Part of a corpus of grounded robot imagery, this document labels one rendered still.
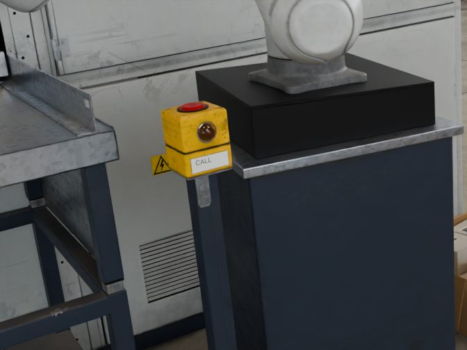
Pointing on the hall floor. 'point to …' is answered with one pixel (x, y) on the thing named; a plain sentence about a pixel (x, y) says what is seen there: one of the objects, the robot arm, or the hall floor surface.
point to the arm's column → (344, 253)
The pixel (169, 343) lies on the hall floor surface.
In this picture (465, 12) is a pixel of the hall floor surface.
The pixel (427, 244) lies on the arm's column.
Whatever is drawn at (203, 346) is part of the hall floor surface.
